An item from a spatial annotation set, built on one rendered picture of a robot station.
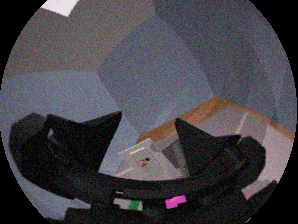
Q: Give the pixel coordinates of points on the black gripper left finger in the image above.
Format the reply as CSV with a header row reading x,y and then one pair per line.
x,y
92,138

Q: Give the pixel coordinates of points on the translucent magenta square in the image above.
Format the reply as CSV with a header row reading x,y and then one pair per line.
x,y
175,200

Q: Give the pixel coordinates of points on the green square marker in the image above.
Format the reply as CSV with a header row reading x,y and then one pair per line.
x,y
134,204

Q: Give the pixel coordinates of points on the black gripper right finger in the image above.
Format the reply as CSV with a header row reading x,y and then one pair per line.
x,y
200,147

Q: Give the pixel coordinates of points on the grey panel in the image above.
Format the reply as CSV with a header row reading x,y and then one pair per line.
x,y
157,166

